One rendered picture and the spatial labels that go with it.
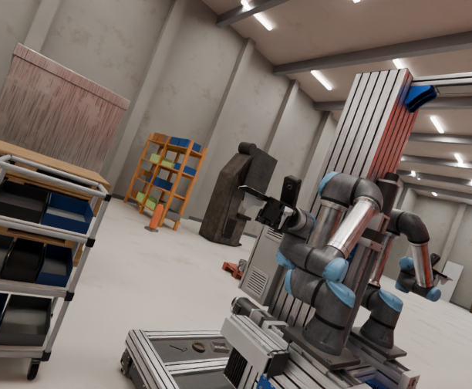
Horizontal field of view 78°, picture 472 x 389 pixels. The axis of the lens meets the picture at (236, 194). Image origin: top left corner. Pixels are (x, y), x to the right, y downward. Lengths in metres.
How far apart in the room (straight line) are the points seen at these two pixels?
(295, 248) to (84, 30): 8.60
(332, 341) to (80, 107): 4.92
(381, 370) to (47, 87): 5.12
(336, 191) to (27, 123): 4.74
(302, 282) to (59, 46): 8.40
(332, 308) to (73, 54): 8.52
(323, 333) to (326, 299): 0.12
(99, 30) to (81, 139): 4.40
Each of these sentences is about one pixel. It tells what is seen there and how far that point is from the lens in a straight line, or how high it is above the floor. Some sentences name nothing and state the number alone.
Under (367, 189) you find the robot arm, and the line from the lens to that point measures 1.18.
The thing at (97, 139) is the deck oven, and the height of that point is 1.33.
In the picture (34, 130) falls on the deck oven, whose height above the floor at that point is 1.10.
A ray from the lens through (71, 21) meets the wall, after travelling 9.14.
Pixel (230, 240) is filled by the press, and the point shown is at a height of 0.16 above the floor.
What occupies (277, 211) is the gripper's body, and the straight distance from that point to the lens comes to 0.80.
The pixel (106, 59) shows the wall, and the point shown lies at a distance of 9.15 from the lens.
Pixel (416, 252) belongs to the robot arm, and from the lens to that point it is 1.73.
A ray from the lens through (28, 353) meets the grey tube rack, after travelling 1.92.
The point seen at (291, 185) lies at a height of 1.30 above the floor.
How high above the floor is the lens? 1.20
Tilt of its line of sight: 1 degrees up
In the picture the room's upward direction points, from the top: 21 degrees clockwise
